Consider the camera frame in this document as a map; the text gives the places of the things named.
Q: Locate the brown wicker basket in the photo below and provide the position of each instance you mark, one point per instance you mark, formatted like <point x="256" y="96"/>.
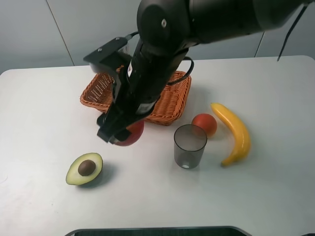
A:
<point x="169" y="108"/>

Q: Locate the orange tomato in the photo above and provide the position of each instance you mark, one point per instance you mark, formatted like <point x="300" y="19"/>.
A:
<point x="207" y="122"/>

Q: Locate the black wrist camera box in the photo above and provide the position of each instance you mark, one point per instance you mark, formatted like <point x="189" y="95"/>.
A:
<point x="110" y="59"/>

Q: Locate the halved avocado with pit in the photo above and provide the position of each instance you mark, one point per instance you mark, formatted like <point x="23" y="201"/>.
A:
<point x="84" y="169"/>

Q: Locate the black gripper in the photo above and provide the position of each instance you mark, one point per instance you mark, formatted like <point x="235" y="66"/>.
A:
<point x="148" y="74"/>

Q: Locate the grey transparent plastic cup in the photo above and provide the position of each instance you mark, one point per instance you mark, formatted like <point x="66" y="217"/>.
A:
<point x="189" y="144"/>

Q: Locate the yellow banana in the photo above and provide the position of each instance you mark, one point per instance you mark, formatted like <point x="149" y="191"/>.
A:
<point x="242" y="139"/>

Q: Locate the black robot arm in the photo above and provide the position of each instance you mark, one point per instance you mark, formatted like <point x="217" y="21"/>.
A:
<point x="167" y="29"/>

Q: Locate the red apple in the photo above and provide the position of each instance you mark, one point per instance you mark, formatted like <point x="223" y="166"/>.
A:
<point x="136" y="131"/>

